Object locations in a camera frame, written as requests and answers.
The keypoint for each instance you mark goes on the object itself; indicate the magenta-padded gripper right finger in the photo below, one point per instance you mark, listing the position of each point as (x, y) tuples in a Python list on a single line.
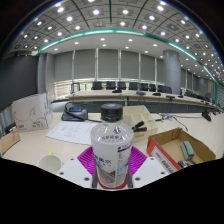
[(150, 170)]

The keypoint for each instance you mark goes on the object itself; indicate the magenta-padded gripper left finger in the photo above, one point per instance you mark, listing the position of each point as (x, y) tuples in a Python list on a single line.
[(71, 170)]

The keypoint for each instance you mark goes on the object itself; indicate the clear black-capped drink bottle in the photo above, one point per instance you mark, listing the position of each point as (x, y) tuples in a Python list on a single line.
[(111, 146)]

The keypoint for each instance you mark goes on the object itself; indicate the cardboard box with red label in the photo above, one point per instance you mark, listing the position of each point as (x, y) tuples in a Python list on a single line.
[(166, 146)]

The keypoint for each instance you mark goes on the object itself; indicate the black marker pen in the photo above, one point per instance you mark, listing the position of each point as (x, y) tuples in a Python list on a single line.
[(183, 164)]

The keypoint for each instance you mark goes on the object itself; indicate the white printed paper sheet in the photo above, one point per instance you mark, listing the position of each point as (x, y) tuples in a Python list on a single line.
[(71, 132)]

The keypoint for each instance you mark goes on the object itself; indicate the flat round red coaster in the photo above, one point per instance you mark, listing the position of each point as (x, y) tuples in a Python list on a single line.
[(111, 187)]

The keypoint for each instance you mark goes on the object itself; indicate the green whiteboard eraser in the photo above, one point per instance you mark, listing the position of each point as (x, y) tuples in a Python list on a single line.
[(187, 150)]

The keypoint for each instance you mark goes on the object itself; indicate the cream compartment organiser box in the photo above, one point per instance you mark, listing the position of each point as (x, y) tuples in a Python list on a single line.
[(146, 125)]

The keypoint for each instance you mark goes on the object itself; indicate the black desk telephone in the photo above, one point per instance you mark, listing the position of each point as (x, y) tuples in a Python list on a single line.
[(75, 114)]

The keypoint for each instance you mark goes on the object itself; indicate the brown kraft paper envelope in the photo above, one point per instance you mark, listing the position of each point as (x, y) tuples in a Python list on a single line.
[(9, 141)]

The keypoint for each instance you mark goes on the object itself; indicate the white printed paper carton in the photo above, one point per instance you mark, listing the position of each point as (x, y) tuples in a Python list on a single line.
[(31, 111)]

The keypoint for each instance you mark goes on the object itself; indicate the long curved conference desk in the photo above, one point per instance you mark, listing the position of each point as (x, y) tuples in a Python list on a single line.
[(140, 96)]

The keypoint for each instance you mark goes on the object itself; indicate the black power adapter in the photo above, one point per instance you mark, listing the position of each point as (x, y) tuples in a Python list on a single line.
[(9, 128)]

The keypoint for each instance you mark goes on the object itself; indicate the black table microphone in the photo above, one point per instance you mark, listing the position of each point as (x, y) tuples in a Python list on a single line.
[(206, 116)]

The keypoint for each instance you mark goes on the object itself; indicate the row of black office chairs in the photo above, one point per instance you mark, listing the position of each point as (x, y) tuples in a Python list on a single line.
[(133, 86)]

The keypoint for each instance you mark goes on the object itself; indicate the group of round ceiling lights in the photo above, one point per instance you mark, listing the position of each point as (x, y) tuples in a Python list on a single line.
[(96, 12)]

